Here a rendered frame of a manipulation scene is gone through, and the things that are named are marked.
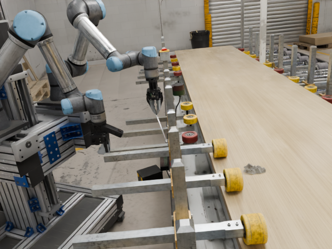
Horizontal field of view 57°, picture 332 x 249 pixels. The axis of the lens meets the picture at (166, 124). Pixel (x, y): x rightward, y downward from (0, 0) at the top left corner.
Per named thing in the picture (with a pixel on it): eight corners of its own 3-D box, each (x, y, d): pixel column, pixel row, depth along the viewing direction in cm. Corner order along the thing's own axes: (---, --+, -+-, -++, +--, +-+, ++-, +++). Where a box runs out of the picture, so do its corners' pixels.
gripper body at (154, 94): (147, 102, 159) (144, 79, 155) (147, 98, 167) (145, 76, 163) (161, 101, 159) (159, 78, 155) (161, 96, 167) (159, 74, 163)
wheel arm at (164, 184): (92, 198, 106) (90, 189, 105) (94, 192, 109) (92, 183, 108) (235, 185, 105) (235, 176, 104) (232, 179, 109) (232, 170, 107)
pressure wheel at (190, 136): (184, 157, 155) (182, 137, 151) (182, 150, 162) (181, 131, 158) (199, 156, 155) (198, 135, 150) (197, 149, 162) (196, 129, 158)
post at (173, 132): (179, 241, 119) (168, 130, 101) (178, 235, 123) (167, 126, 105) (187, 241, 119) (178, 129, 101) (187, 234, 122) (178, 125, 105)
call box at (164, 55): (160, 62, 217) (159, 51, 214) (160, 61, 223) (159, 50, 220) (170, 61, 217) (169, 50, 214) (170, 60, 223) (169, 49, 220)
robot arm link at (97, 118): (105, 108, 152) (103, 114, 145) (107, 117, 154) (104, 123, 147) (91, 110, 153) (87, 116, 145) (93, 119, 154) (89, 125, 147)
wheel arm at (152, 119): (126, 126, 204) (125, 120, 203) (126, 124, 207) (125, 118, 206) (190, 120, 204) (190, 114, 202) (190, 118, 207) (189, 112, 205)
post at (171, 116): (176, 207, 143) (166, 111, 126) (176, 202, 147) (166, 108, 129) (183, 206, 143) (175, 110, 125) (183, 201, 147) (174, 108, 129)
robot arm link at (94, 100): (83, 90, 147) (101, 87, 149) (87, 111, 152) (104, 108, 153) (83, 94, 140) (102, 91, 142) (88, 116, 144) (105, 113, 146)
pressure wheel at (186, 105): (188, 121, 200) (187, 105, 195) (179, 119, 205) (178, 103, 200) (195, 117, 205) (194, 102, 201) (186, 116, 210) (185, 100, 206)
